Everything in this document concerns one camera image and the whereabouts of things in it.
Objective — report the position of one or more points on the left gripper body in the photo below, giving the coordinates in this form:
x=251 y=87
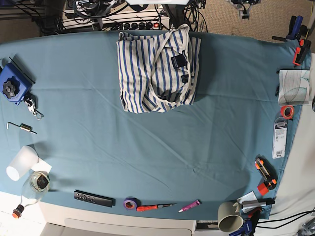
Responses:
x=243 y=5

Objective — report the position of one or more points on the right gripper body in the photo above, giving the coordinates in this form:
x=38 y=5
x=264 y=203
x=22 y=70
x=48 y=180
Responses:
x=93 y=9

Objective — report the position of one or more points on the blue white striped T-shirt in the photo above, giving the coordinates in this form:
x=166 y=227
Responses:
x=158 y=73

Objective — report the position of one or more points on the black power strip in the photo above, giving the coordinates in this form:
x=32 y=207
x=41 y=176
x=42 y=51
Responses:
x=136 y=26

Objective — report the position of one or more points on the blue black clamp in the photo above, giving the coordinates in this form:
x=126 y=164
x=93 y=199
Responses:
x=296 y=30

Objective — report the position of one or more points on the orange black clamp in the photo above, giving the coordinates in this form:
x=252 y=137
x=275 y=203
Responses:
x=301 y=51

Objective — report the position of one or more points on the open leaf print booklet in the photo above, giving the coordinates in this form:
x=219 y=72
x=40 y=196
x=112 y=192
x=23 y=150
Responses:
x=294 y=87

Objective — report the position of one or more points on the blue block with black knob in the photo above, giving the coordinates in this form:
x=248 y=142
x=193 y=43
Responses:
x=14 y=85

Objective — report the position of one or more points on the orange tape roll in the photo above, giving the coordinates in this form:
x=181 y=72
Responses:
x=287 y=112

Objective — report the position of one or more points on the clear packaged tool box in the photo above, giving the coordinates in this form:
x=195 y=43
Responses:
x=279 y=137

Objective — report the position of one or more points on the hex key with brass sleeve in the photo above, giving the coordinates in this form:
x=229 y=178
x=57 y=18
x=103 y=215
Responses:
x=22 y=127

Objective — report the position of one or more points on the teal table cloth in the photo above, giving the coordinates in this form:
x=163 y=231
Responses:
x=204 y=151

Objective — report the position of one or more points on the white plastic cup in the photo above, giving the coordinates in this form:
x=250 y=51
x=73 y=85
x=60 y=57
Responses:
x=24 y=160

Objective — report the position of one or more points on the white paper card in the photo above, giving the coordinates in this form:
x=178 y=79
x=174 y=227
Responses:
x=42 y=166

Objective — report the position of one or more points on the orange black utility knife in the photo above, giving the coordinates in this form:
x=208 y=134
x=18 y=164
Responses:
x=269 y=177

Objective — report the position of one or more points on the clear glass bottle orange cap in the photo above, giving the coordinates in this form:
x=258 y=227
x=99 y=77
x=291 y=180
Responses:
x=33 y=190

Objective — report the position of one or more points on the black remote control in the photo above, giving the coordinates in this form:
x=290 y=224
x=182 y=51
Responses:
x=94 y=198

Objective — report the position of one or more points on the white folded paper note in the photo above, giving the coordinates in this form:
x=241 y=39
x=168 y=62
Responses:
x=249 y=198

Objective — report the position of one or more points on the purple tape roll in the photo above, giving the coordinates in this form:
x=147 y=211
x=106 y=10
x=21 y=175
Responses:
x=131 y=203

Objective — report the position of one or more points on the black marker pen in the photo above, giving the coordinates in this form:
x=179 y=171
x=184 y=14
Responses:
x=248 y=205

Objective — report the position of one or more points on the pink tube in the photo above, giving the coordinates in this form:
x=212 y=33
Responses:
x=190 y=206

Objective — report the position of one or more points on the grey ceramic mug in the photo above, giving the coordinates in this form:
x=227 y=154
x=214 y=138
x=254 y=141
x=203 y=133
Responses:
x=229 y=217

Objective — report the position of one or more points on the blue clamp at bottom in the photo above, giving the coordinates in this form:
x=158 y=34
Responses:
x=248 y=228

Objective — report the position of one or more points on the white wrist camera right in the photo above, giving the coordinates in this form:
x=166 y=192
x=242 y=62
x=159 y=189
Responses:
x=97 y=25

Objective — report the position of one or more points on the silver carabiner keychain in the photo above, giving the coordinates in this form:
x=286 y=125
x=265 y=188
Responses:
x=31 y=104

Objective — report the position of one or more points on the orange handle screwdriver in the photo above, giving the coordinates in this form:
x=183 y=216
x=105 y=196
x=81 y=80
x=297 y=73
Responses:
x=152 y=207

